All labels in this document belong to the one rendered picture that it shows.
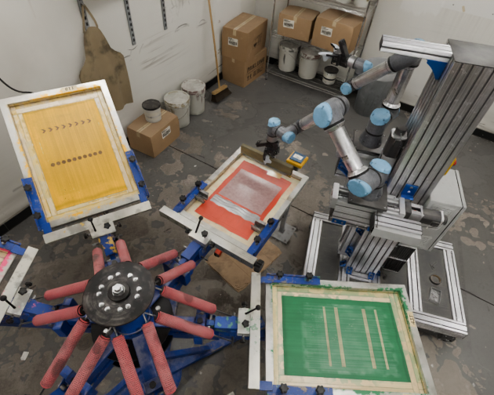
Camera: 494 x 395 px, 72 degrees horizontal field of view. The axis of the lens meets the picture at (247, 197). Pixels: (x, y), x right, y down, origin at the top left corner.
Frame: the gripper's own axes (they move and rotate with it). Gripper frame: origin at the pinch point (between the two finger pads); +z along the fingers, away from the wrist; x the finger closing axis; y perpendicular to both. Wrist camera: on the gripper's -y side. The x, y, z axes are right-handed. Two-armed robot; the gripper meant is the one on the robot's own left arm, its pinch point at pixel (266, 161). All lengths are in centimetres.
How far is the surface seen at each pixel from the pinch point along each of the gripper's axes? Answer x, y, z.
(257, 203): -26.1, 9.7, 14.2
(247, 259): -72, 29, 6
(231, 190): -25.9, -11.5, 14.0
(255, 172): -1.6, -6.9, 14.0
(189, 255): -88, 1, 6
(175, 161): 49, -137, 109
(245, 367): -93, 47, 110
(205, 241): -77, 4, 2
